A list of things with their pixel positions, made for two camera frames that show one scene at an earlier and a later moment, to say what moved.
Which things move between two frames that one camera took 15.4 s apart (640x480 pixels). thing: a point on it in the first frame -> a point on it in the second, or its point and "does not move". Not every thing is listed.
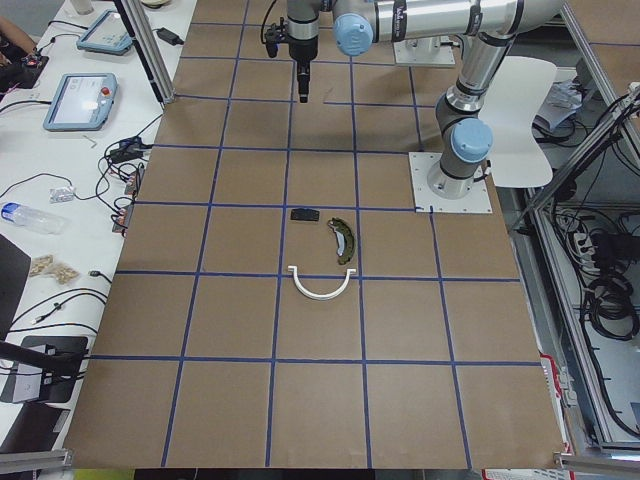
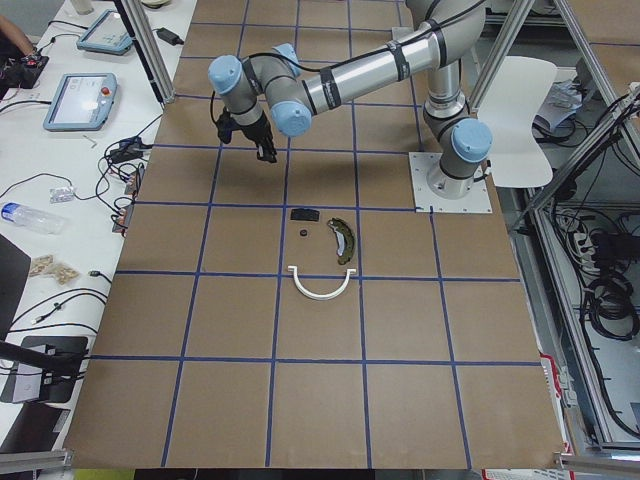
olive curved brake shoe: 344,239 does not move
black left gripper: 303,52 -> 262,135
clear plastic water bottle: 33,218 does not move
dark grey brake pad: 304,214 does not move
